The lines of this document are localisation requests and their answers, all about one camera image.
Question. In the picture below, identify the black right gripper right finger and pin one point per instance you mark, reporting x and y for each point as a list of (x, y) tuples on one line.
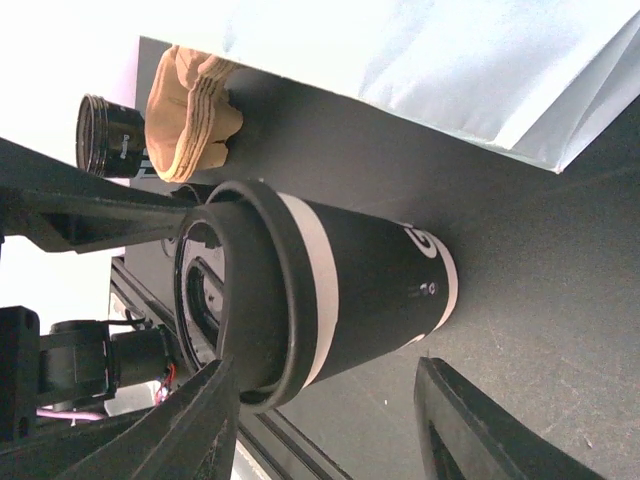
[(464, 434)]

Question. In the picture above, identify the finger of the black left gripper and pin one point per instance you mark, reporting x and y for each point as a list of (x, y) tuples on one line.
[(60, 208)]

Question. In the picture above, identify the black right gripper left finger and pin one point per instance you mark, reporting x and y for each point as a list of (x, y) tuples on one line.
[(191, 435)]

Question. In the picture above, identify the black paper cup from stack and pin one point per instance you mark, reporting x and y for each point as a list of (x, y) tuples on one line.
[(380, 285)]

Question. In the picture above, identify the light blue paper bag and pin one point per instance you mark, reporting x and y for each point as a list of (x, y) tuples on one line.
[(537, 81)]

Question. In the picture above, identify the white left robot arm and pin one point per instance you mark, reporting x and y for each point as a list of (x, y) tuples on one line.
[(76, 363)]

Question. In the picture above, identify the black paper coffee cup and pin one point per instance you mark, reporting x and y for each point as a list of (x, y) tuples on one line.
[(110, 140)]

